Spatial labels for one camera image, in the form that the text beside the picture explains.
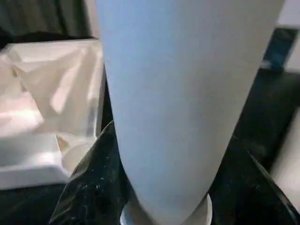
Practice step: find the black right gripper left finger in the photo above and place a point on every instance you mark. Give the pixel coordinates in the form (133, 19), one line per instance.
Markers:
(93, 187)

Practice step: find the grey-green curtain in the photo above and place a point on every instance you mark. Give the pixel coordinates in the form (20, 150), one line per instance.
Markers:
(42, 16)

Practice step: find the white plastic table top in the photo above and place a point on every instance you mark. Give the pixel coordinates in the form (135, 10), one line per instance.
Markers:
(47, 93)

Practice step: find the black mat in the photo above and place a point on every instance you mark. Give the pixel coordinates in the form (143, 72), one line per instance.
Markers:
(253, 105)

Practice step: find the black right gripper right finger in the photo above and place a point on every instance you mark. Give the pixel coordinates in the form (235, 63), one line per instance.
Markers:
(248, 194)

